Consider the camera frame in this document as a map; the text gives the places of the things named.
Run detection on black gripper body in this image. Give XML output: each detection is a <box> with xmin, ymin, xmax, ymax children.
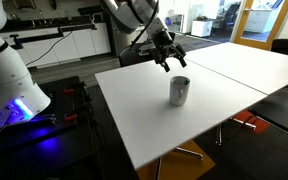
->
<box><xmin>151</xmin><ymin>29</ymin><xmax>187</xmax><ymax>65</ymax></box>

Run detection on white ceramic mug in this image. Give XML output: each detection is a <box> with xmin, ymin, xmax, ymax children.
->
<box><xmin>168</xmin><ymin>75</ymin><xmax>191</xmax><ymax>107</ymax></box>

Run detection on small white cabinet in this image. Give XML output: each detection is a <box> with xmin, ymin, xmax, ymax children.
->
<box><xmin>190</xmin><ymin>19</ymin><xmax>214</xmax><ymax>38</ymax></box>

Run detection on grey metal appliance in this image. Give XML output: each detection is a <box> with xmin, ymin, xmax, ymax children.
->
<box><xmin>110</xmin><ymin>19</ymin><xmax>135</xmax><ymax>56</ymax></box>

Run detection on dark swivel desk chair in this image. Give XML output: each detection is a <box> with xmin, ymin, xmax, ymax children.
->
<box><xmin>223</xmin><ymin>3</ymin><xmax>242</xmax><ymax>33</ymax></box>

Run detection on yellow framed glass door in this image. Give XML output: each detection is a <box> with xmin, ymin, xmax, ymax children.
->
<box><xmin>231</xmin><ymin>0</ymin><xmax>288</xmax><ymax>52</ymax></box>

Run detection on white base cabinets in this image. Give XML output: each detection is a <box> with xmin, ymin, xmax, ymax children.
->
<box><xmin>2</xmin><ymin>22</ymin><xmax>113</xmax><ymax>70</ymax></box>

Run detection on white table leg foot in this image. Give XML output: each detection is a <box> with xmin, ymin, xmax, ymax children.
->
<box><xmin>231</xmin><ymin>116</ymin><xmax>258</xmax><ymax>132</ymax></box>

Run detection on metal table leg base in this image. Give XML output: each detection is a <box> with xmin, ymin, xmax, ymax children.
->
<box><xmin>153</xmin><ymin>145</ymin><xmax>205</xmax><ymax>180</ymax></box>

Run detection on black bar clamp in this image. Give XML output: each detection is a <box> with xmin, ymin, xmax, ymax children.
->
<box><xmin>8</xmin><ymin>23</ymin><xmax>98</xmax><ymax>50</ymax></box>

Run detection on black robot mounting stand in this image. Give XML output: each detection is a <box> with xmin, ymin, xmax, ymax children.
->
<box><xmin>0</xmin><ymin>75</ymin><xmax>100</xmax><ymax>180</ymax></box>

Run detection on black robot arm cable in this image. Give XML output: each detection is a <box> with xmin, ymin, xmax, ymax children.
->
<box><xmin>129</xmin><ymin>0</ymin><xmax>161</xmax><ymax>51</ymax></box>

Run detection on orange-handled black clamp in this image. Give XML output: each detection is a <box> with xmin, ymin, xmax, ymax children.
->
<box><xmin>63</xmin><ymin>81</ymin><xmax>87</xmax><ymax>95</ymax></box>
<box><xmin>63</xmin><ymin>102</ymin><xmax>92</xmax><ymax>123</ymax></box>

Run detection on black power cable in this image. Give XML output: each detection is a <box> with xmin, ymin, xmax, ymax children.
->
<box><xmin>25</xmin><ymin>30</ymin><xmax>74</xmax><ymax>68</ymax></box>

